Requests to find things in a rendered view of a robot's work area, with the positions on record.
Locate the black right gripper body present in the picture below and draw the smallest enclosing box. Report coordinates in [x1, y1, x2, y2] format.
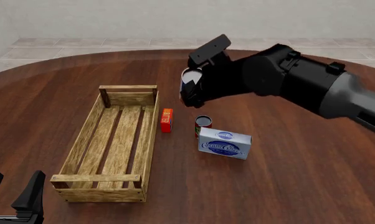
[201, 54, 245, 106]

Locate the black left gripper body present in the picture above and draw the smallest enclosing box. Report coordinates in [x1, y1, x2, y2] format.
[0, 209, 45, 224]

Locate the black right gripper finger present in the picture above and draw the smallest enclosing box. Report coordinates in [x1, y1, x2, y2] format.
[179, 77, 207, 109]

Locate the blue and white soup tin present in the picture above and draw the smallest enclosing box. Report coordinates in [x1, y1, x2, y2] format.
[179, 67, 204, 104]

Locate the wooden slat tray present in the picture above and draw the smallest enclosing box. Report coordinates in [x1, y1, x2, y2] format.
[49, 85, 161, 203]

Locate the red tin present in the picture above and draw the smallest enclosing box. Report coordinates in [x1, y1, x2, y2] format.
[194, 114, 213, 140]

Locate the black plate on short stalk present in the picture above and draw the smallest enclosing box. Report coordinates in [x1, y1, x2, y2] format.
[188, 34, 232, 69]

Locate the red butter box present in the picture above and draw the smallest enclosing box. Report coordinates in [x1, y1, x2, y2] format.
[161, 108, 174, 134]

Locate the pale blue cream cheese box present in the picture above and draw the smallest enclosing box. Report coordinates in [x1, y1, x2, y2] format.
[197, 127, 253, 161]

